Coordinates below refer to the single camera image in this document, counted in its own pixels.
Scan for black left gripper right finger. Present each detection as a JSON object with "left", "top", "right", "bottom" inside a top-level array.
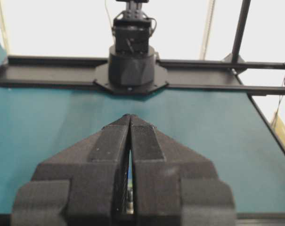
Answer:
[{"left": 130, "top": 115, "right": 236, "bottom": 226}]

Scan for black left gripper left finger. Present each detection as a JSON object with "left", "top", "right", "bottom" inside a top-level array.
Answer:
[{"left": 11, "top": 115, "right": 130, "bottom": 226}]

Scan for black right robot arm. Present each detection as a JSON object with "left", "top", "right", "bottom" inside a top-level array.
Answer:
[{"left": 108, "top": 0, "right": 236, "bottom": 226}]

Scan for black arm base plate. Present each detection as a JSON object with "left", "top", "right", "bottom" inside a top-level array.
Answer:
[{"left": 93, "top": 64, "right": 169, "bottom": 96}]

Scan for black aluminium frame rail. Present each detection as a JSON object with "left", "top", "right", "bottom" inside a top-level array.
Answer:
[{"left": 0, "top": 56, "right": 285, "bottom": 96}]

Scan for black vertical frame post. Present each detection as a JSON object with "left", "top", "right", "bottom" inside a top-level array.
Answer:
[{"left": 231, "top": 0, "right": 251, "bottom": 63}]

